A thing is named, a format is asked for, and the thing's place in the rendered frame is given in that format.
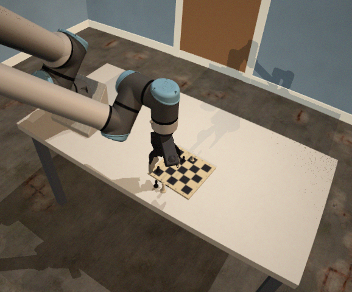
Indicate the black and cream chessboard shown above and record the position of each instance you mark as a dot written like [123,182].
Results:
[188,177]

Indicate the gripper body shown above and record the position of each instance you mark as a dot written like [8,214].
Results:
[155,142]

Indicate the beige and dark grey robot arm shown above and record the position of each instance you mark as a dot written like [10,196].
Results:
[56,89]

